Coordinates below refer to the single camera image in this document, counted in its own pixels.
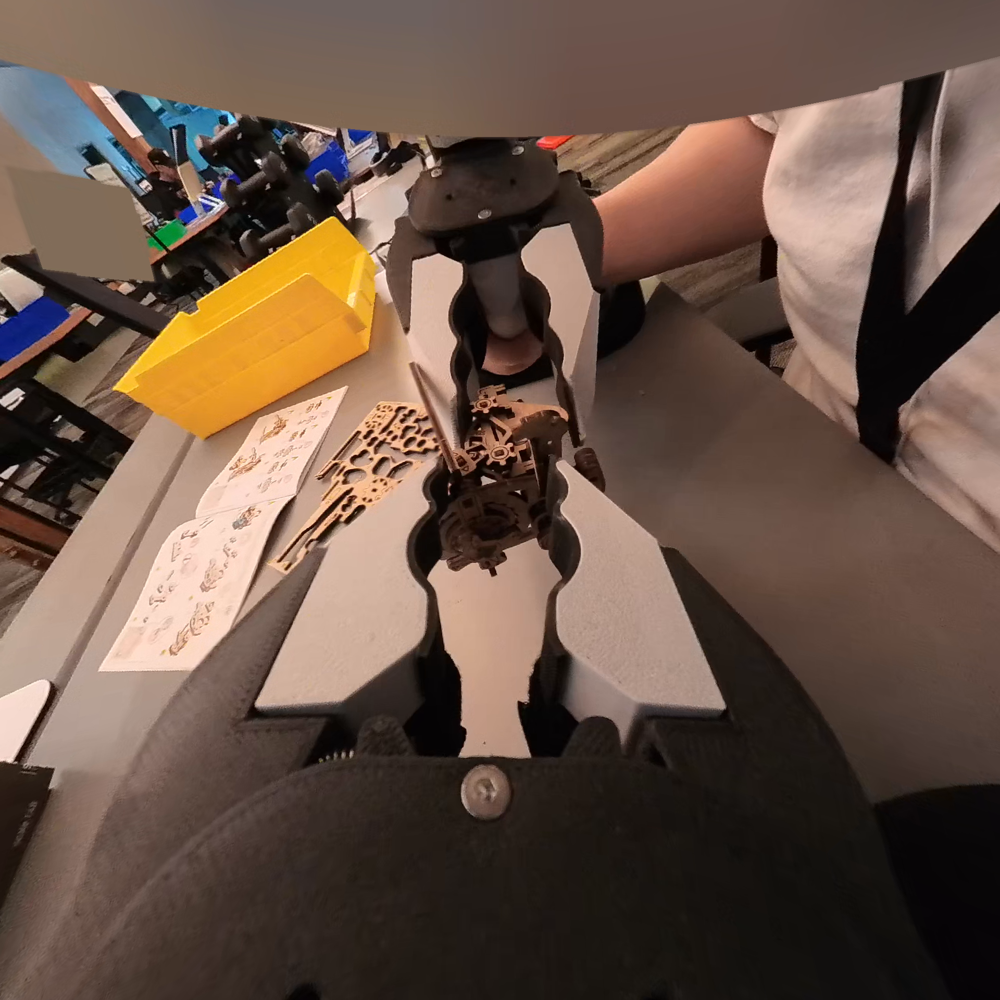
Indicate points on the small wooden gear part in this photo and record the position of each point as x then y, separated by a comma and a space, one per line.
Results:
590, 465

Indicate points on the blue storage bin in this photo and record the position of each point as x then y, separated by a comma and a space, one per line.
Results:
27, 324

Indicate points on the black flat box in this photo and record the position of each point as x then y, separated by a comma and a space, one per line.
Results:
19, 820

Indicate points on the person's right forearm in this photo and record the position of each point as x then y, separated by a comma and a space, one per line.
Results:
687, 207

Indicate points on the rack of black dumbbells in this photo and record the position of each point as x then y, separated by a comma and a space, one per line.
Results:
262, 191

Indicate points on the person's right hand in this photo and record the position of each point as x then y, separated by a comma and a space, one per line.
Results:
512, 349

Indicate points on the white rounded flat board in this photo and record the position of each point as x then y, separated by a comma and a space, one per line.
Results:
22, 715

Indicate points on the black metal shelf frame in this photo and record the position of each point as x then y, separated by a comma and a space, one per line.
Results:
55, 437

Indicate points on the wooden cut-out parts sheet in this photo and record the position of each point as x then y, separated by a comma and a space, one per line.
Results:
375, 469

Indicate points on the person's white shirt torso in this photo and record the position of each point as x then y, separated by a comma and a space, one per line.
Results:
828, 258

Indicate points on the wooden gear model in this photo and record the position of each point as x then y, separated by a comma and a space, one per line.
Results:
500, 484

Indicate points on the printed instruction booklet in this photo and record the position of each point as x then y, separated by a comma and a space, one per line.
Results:
226, 531

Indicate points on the thin wooden stick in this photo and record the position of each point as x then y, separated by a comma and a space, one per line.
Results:
434, 414

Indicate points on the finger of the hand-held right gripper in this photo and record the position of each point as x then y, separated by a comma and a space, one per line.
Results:
574, 312
430, 328

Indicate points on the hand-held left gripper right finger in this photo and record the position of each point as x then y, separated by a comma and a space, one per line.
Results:
625, 609

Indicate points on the green storage bin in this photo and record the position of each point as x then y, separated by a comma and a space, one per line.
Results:
168, 232

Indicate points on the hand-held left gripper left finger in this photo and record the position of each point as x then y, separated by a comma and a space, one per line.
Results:
351, 625

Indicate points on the yellow plastic bin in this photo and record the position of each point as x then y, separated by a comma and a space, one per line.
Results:
258, 328

